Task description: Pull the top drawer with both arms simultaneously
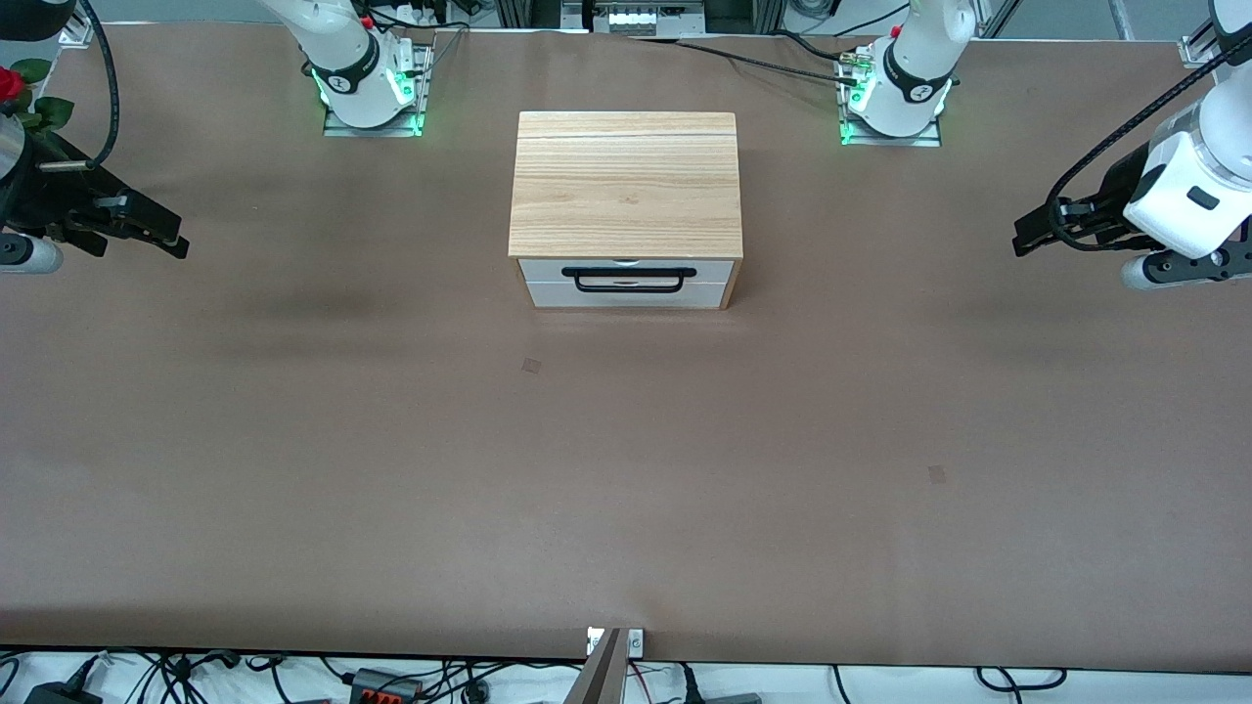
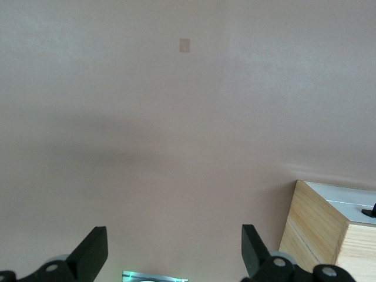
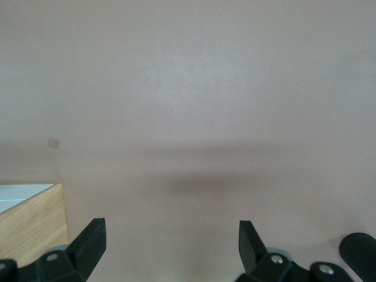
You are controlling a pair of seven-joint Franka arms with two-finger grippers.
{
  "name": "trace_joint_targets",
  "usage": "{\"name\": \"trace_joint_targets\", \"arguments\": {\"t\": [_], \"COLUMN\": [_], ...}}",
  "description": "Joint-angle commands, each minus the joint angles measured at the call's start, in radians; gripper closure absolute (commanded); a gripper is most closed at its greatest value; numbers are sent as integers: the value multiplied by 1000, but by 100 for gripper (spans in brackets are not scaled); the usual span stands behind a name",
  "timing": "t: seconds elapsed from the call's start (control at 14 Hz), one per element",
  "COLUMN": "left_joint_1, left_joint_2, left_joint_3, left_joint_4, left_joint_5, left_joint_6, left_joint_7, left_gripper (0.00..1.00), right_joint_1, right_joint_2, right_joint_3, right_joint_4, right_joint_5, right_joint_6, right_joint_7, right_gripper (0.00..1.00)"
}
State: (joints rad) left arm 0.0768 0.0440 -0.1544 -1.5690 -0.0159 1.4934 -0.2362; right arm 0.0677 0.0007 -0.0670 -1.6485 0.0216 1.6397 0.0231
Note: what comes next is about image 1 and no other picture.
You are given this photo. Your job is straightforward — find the red rose with green leaves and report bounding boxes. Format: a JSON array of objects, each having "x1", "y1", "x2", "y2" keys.
[{"x1": 0, "y1": 59, "x2": 75, "y2": 134}]

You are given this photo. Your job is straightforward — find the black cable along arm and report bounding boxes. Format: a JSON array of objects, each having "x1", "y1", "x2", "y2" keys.
[
  {"x1": 76, "y1": 0, "x2": 120, "y2": 173},
  {"x1": 1045, "y1": 37, "x2": 1252, "y2": 253}
]

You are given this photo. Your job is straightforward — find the brown camera post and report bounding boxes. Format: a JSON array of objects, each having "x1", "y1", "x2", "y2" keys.
[{"x1": 563, "y1": 628, "x2": 627, "y2": 704}]

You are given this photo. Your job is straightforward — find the black looped cable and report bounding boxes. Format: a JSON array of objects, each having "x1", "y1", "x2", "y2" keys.
[{"x1": 974, "y1": 666, "x2": 1069, "y2": 693}]

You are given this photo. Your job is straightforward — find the white drawer with black handle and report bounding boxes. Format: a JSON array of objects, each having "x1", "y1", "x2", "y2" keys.
[{"x1": 517, "y1": 258, "x2": 738, "y2": 293}]

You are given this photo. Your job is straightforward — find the brown table cover sheet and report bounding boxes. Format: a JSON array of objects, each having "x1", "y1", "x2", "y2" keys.
[{"x1": 0, "y1": 22, "x2": 1252, "y2": 674}]

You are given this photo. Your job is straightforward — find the black box with orange levers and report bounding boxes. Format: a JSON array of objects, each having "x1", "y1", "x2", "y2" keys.
[{"x1": 346, "y1": 667, "x2": 424, "y2": 704}]

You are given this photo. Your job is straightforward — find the black cable along right arm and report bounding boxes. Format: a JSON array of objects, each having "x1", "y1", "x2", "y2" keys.
[{"x1": 76, "y1": 0, "x2": 120, "y2": 173}]

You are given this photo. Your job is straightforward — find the aluminium frame rack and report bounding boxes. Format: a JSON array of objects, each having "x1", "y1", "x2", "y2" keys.
[{"x1": 493, "y1": 0, "x2": 785, "y2": 38}]

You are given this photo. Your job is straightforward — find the silver post bracket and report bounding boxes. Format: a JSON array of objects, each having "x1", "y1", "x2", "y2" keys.
[{"x1": 586, "y1": 627, "x2": 646, "y2": 659}]

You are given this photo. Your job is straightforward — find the black power adapter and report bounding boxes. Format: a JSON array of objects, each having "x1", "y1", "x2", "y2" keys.
[{"x1": 23, "y1": 653, "x2": 105, "y2": 704}]

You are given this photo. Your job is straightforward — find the light wooden drawer cabinet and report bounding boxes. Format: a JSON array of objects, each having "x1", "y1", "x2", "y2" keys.
[{"x1": 508, "y1": 110, "x2": 744, "y2": 311}]

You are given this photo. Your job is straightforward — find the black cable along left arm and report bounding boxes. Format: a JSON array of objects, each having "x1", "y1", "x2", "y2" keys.
[{"x1": 1045, "y1": 37, "x2": 1252, "y2": 253}]

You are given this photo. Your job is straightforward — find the tangled black floor cables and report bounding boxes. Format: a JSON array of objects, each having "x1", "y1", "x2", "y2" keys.
[{"x1": 0, "y1": 647, "x2": 588, "y2": 704}]

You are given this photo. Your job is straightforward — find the thin black cable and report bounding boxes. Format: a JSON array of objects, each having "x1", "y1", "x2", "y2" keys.
[{"x1": 626, "y1": 27, "x2": 844, "y2": 64}]

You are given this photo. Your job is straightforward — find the white device in rack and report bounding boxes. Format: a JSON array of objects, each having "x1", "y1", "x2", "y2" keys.
[{"x1": 593, "y1": 0, "x2": 703, "y2": 36}]

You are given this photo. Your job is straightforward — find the metal base plate left arm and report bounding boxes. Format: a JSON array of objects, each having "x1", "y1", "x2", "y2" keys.
[{"x1": 838, "y1": 57, "x2": 943, "y2": 149}]

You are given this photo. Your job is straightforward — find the black braided cable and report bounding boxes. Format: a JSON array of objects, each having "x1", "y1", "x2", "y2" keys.
[{"x1": 675, "y1": 39, "x2": 862, "y2": 89}]

